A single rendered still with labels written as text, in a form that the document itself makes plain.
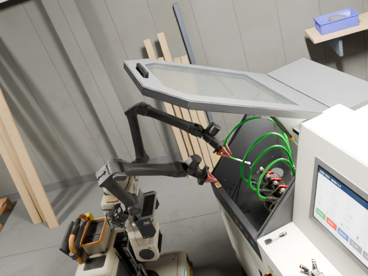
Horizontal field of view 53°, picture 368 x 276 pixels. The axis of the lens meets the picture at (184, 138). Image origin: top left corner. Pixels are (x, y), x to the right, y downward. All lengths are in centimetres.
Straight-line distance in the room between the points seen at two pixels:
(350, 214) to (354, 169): 20
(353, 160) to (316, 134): 23
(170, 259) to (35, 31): 266
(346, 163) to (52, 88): 347
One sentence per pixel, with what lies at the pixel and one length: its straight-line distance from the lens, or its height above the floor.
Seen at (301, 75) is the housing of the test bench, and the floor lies 150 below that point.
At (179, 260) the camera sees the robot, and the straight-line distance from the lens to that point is 304.
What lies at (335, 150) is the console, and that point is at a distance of 161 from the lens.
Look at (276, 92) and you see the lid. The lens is 200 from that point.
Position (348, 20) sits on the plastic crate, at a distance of 371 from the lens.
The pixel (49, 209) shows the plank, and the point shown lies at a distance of 448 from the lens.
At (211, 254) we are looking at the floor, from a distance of 336.
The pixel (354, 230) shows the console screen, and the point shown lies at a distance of 167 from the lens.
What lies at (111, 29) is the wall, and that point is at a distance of 398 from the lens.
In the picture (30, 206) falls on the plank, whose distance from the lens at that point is 473.
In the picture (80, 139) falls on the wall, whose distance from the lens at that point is 464.
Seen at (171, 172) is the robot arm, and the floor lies 141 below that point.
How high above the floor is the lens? 250
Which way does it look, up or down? 30 degrees down
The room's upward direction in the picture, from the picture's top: 20 degrees counter-clockwise
